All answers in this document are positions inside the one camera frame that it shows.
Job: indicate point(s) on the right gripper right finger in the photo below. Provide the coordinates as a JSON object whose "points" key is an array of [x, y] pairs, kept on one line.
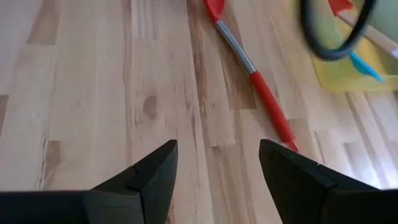
{"points": [[311, 193]]}

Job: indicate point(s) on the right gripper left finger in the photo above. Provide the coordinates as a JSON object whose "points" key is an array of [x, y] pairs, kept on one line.
{"points": [[124, 199]]}

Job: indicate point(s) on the blue silicone spatula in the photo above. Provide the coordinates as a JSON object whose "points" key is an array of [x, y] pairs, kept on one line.
{"points": [[362, 67]]}

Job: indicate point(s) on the yellow plastic bin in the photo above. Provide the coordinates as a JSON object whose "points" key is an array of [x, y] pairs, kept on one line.
{"points": [[335, 74]]}

